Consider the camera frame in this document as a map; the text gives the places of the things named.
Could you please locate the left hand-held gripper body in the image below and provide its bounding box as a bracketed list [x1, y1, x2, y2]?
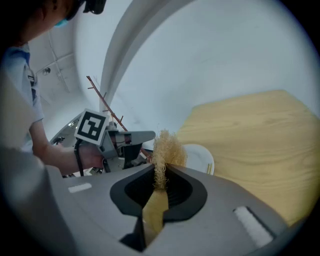
[73, 107, 143, 174]

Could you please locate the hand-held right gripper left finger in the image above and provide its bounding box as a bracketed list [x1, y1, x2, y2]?
[46, 163, 155, 256]

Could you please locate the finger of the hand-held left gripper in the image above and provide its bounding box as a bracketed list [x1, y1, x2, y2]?
[116, 130, 157, 146]

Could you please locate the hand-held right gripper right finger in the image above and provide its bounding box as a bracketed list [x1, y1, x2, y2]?
[146, 163, 289, 256]

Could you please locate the tan sponge cloth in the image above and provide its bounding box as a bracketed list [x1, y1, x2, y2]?
[150, 128, 189, 194]

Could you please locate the white round plate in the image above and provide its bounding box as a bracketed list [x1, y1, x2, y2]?
[183, 143, 216, 176]

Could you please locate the person's left forearm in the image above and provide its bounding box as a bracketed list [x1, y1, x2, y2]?
[31, 141, 81, 176]

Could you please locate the person's left hand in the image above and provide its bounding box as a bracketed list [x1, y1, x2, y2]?
[80, 144, 104, 171]

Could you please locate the red-brown wooden coat rack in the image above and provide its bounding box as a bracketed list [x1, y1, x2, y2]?
[85, 75, 151, 159]

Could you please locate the light blue shirt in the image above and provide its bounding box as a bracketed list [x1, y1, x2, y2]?
[0, 43, 46, 154]

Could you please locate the blue face mask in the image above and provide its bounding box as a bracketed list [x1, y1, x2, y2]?
[54, 16, 70, 29]

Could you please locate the person's head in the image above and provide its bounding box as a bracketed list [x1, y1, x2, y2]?
[14, 0, 86, 49]

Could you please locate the black wrist strap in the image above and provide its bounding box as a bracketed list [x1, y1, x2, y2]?
[74, 138, 85, 178]

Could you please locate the black head-mounted camera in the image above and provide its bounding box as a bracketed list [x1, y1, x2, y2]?
[81, 0, 106, 15]

